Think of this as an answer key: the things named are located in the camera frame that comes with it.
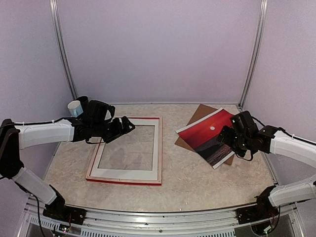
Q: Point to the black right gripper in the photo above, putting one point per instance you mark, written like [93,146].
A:
[225,129]

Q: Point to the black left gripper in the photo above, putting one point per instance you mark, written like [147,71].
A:
[118,130]

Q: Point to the red and black photo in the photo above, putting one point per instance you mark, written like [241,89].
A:
[202,137]

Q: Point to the white photo mat border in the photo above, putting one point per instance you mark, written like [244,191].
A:
[153,148]

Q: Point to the red wooden picture frame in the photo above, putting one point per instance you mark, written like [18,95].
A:
[160,153]

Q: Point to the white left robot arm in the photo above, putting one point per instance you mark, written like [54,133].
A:
[88,119]

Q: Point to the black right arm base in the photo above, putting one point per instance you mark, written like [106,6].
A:
[254,212]

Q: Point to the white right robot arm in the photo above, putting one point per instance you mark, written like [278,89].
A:
[244,135]

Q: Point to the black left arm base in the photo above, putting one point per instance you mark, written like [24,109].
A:
[71,215]

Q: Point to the dark green mug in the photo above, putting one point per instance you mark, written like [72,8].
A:
[84,101]

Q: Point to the light blue mug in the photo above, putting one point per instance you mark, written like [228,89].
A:
[75,108]

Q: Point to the aluminium front rail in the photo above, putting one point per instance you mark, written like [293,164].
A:
[106,223]

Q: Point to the right aluminium corner post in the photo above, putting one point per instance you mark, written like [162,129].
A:
[255,53]

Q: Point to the aluminium corner post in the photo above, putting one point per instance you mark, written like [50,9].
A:
[64,59]
[255,53]

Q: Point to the left aluminium corner post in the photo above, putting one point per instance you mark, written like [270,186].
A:
[64,59]

